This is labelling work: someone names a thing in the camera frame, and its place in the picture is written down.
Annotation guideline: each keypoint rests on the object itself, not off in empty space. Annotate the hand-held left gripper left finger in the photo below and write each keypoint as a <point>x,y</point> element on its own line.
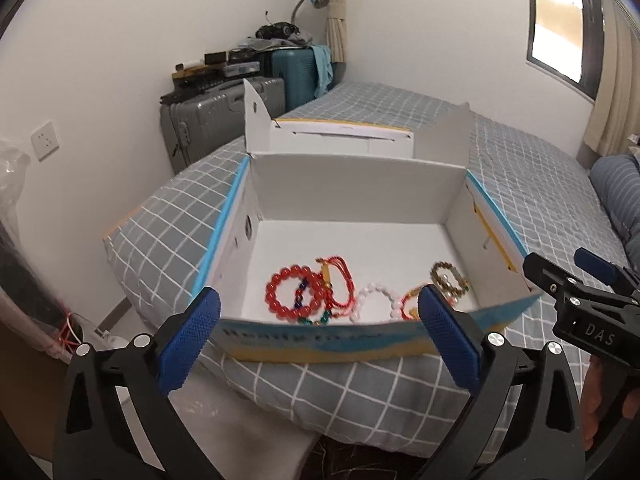
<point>192,340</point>

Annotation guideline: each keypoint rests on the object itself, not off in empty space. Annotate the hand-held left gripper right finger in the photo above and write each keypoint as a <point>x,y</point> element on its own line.
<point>447,340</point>

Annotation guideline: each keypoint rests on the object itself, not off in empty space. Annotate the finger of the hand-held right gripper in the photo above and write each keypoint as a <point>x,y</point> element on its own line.
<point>542,272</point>
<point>595,262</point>

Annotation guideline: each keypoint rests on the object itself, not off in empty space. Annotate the white cardboard box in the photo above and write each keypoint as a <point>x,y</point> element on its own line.
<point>350,240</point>

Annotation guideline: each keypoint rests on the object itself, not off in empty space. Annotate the person's right hand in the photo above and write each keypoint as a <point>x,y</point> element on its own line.
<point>597,400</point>

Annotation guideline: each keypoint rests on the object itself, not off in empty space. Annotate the blue striped pillow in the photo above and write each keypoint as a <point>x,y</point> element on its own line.
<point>617,195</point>

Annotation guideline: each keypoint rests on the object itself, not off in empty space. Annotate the white mattress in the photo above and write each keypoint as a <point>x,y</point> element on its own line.
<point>225,425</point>

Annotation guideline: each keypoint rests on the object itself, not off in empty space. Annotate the grey checked bed cover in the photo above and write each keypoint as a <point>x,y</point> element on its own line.
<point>525,160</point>

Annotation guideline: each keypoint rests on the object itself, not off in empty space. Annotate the dark patterned pillow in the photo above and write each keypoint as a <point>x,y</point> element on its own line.
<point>634,144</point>

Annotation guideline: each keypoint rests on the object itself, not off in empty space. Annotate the beige window curtain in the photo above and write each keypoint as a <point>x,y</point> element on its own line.
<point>612,85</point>

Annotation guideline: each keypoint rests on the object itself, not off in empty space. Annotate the grey suitcase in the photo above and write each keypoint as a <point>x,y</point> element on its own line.
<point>210,120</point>

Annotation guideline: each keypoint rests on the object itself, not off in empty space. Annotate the dark framed window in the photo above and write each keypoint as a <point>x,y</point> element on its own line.
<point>555,35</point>

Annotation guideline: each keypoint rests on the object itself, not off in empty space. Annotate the stack of small boxes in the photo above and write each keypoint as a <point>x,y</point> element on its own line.
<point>220,67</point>

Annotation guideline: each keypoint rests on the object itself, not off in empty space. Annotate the blue suitcase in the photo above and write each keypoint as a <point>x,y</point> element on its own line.
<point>295,75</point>

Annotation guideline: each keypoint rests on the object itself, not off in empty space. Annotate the teal cloth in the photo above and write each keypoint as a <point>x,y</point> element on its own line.
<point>322,67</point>

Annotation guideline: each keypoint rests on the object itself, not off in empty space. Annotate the narrow beige curtain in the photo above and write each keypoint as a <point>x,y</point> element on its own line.
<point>336,10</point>

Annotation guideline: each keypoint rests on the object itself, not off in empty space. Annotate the white wall socket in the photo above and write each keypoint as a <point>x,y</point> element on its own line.
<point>45,140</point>

